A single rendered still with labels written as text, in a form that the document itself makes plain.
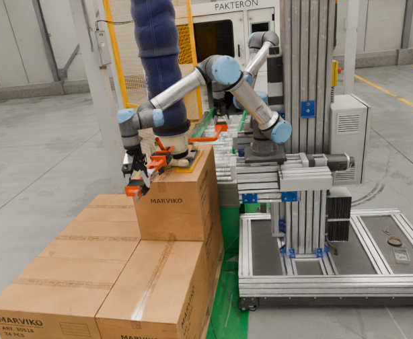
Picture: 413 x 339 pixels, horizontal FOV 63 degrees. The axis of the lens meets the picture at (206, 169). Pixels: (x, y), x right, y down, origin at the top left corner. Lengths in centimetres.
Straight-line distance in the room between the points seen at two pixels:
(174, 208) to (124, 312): 61
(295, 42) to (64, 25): 1094
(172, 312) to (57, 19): 1151
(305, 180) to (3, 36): 1252
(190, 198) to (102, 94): 180
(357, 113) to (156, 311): 145
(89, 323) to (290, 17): 180
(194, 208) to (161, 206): 20
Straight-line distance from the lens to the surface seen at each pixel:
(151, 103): 160
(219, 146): 353
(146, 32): 188
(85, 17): 335
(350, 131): 204
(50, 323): 194
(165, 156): 182
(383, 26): 1182
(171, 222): 202
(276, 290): 222
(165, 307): 169
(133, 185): 154
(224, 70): 149
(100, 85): 340
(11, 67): 1362
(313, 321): 234
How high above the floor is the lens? 173
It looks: 23 degrees down
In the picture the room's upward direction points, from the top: 6 degrees counter-clockwise
